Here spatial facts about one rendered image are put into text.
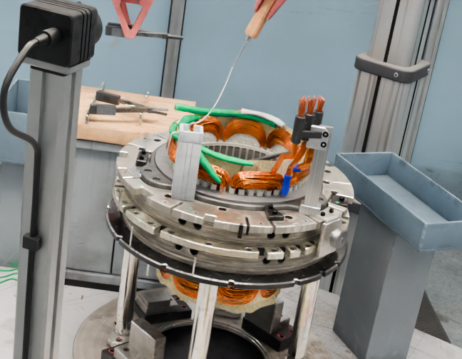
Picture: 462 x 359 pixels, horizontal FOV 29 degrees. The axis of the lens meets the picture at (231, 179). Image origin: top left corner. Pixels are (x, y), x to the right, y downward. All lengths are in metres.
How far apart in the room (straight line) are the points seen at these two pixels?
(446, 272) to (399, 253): 2.24
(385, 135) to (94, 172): 0.51
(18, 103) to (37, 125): 0.89
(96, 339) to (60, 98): 0.72
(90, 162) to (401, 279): 0.51
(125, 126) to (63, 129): 0.71
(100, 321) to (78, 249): 0.15
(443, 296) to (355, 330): 1.97
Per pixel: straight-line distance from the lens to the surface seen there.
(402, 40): 1.56
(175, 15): 3.42
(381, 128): 1.59
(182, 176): 1.08
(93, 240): 1.47
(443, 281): 3.50
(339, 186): 1.22
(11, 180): 1.48
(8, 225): 1.51
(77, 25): 0.65
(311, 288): 1.25
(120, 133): 1.38
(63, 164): 0.70
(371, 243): 1.37
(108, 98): 1.44
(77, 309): 1.45
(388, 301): 1.38
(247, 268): 1.10
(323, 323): 1.51
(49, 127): 0.68
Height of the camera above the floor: 1.55
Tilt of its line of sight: 23 degrees down
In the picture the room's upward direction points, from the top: 9 degrees clockwise
